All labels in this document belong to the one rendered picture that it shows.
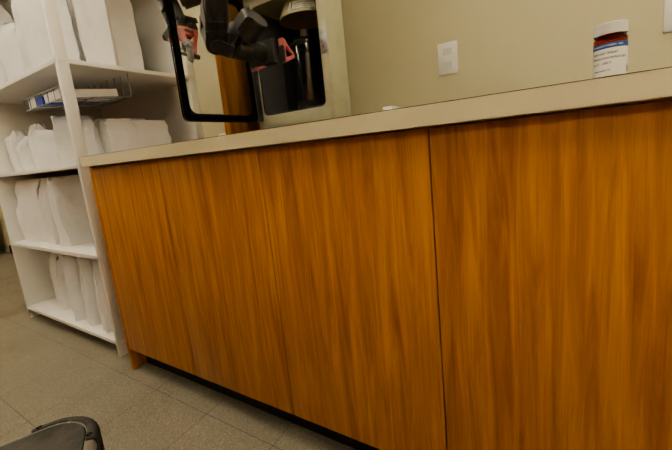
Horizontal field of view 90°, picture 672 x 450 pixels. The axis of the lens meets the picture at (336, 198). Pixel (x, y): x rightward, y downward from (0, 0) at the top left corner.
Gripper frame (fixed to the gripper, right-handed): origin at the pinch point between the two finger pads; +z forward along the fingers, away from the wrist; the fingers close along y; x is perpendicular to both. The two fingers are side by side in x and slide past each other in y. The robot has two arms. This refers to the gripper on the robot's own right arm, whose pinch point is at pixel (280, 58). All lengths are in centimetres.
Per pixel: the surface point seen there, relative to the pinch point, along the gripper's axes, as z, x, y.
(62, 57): -17, -20, 101
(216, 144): -24.9, 24.9, 6.0
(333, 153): -21.5, 30.4, -28.8
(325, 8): 5.9, -12.2, -14.7
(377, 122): -24, 25, -42
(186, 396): -23, 117, 47
